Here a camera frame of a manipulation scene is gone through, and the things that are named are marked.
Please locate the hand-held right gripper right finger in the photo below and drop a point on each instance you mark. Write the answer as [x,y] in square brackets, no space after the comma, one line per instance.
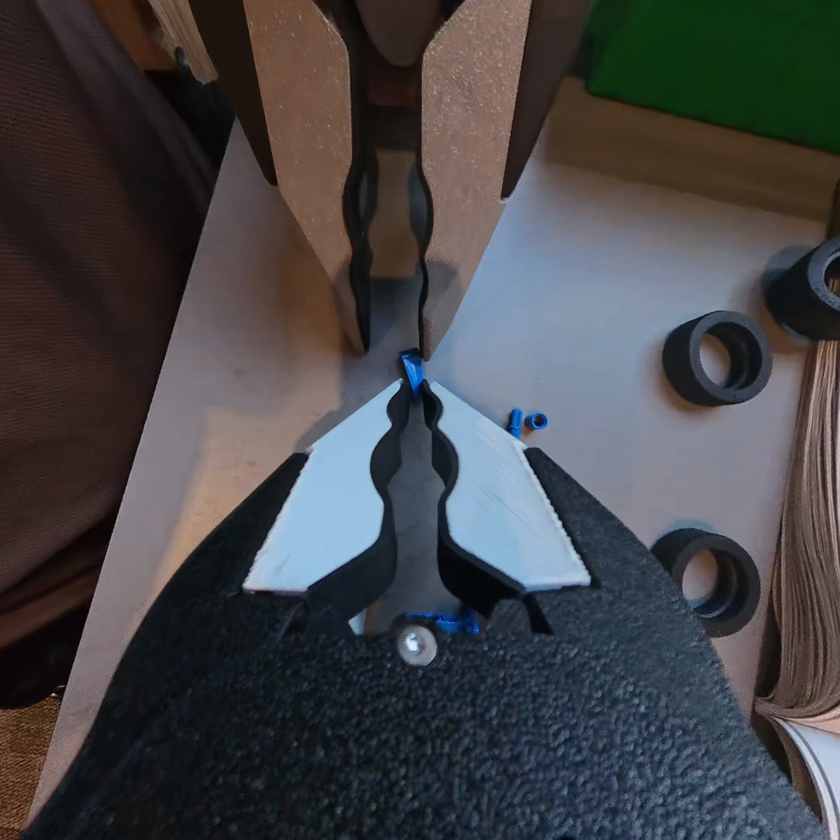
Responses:
[505,512]

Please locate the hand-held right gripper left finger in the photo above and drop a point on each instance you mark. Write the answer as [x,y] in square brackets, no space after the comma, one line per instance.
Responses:
[315,518]

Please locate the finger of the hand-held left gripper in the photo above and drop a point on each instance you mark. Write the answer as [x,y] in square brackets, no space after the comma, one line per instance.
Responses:
[472,131]
[302,131]

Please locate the blue wedge piece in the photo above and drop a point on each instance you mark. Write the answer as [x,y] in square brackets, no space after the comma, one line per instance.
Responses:
[412,371]

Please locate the grey desk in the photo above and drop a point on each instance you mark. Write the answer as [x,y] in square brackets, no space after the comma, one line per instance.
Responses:
[590,295]

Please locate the wooden bench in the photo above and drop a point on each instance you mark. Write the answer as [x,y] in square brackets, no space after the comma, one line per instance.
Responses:
[184,39]

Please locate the person's black trousers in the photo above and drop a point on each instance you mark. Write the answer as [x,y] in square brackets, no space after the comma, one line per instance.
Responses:
[197,118]

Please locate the blue bush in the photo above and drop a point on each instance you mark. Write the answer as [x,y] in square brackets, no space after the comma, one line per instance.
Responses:
[539,422]

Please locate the black toy tyre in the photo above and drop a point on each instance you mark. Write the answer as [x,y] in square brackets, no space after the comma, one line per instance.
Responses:
[679,367]
[800,302]
[741,604]

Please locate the green storage bin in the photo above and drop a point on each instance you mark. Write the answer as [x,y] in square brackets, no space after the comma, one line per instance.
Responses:
[709,65]

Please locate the open instruction booklet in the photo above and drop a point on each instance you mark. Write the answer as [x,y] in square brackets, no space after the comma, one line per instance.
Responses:
[807,525]

